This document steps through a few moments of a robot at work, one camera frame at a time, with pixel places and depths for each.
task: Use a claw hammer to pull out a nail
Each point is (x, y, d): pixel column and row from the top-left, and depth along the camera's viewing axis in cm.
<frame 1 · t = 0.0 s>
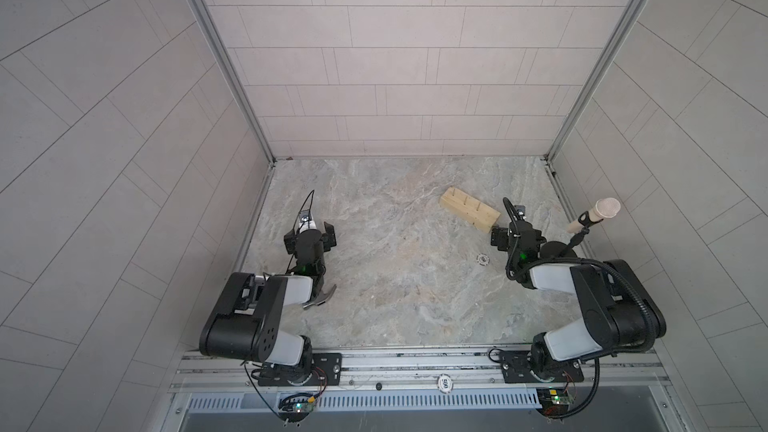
left hand: (315, 221, 92), fingers open
right hand: (511, 224, 95), fingers open
red black claw hammer: (320, 302, 81), point 2 cm above the table
pale wooden block: (468, 209, 100), point 3 cm above the table
black stand with wooden peg: (606, 208, 71), point 28 cm above the table
red white poker chip: (483, 259, 91), on the table

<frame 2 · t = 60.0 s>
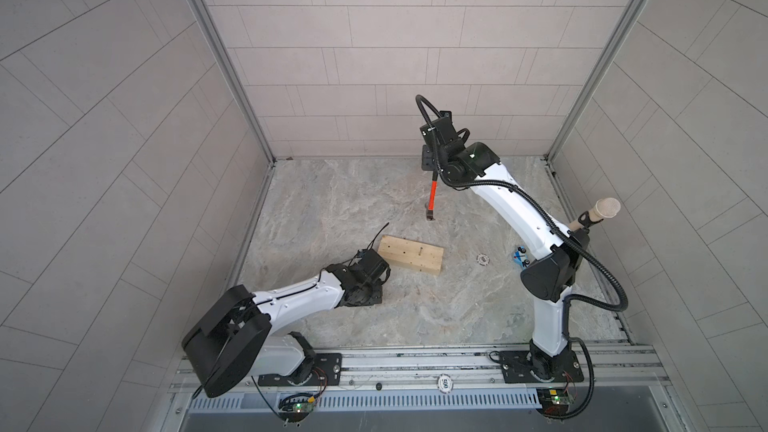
left hand: (380, 295, 85), fingers closed
right hand: (431, 152, 82), fingers closed
red black claw hammer: (432, 197, 84), point 18 cm above the table
pale wooden block: (411, 254, 89), point 4 cm above the table
the other named things where they were.

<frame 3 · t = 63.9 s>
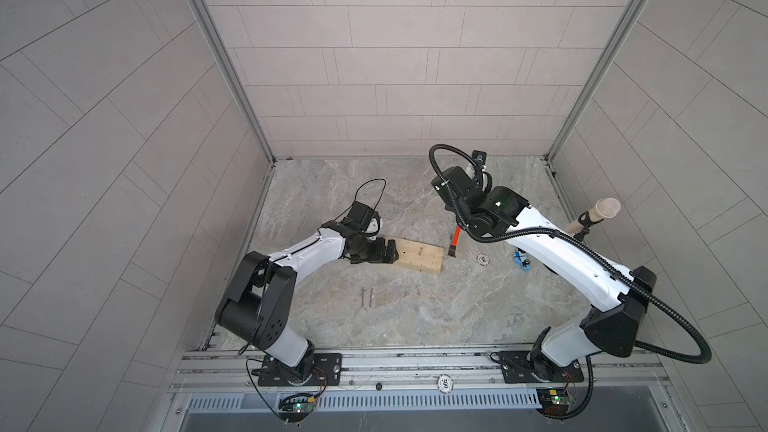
left hand: (390, 254, 88), fingers open
right hand: (459, 191, 76), fingers closed
red black claw hammer: (454, 245, 82), point 12 cm above the table
the other named things where they were.

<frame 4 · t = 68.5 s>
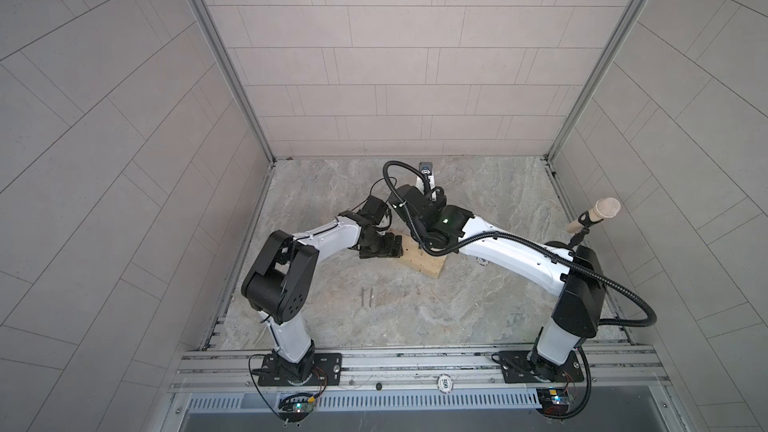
left hand: (396, 250, 91), fingers open
right hand: (419, 192, 80), fingers closed
